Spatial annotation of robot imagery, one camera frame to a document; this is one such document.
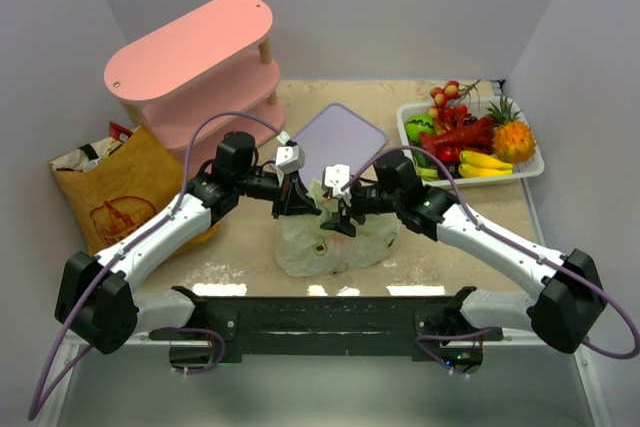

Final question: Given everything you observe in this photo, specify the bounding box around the light green plastic bag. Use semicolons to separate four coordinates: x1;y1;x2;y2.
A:
275;180;400;278

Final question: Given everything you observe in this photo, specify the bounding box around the brown Trader Joe's bag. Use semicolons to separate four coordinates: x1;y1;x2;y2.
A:
48;125;221;258

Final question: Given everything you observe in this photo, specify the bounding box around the red Chuba chips bag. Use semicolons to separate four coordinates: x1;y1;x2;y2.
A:
109;122;133;143

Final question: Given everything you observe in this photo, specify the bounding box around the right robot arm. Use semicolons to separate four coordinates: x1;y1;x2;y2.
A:
322;151;607;354

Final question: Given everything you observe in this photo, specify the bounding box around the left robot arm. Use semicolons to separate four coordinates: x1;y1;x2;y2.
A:
54;132;319;354

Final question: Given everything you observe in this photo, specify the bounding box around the lavender tray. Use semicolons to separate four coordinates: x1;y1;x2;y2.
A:
293;103;387;186

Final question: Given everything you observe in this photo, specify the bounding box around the green toy watermelon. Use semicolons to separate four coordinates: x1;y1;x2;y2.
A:
404;114;435;144

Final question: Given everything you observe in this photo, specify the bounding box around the red toy apple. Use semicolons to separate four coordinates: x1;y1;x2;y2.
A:
436;146;461;164

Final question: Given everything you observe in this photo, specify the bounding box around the lower yellow toy banana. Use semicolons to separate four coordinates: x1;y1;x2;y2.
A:
458;163;513;178

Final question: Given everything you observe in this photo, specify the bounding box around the yellow toy banana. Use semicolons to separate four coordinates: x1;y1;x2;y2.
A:
458;163;513;178
459;150;513;171

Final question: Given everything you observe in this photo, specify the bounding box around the upper yellow toy banana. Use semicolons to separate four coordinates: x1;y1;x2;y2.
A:
459;150;513;171

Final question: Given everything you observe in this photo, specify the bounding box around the pink two-tier shelf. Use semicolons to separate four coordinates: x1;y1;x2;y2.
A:
104;0;285;168

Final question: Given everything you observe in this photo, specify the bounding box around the red toy lobster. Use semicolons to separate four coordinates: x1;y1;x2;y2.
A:
420;117;494;160

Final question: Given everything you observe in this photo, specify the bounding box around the red yellow berry sprig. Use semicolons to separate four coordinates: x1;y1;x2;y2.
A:
427;80;481;120

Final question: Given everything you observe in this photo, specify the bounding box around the toy pineapple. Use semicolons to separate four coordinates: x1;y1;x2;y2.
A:
488;96;536;164

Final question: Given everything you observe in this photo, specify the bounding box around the white plastic basket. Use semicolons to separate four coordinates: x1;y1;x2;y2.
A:
396;95;545;188

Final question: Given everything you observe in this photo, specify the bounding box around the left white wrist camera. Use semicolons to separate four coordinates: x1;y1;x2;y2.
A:
274;131;305;175

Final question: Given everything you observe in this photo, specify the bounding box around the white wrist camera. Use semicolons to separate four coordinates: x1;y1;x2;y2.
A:
274;131;305;175
322;164;351;203

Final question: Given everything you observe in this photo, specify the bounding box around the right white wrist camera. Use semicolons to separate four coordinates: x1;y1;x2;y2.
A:
322;164;351;203

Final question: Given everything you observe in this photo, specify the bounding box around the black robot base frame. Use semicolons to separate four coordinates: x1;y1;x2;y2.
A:
150;287;503;373

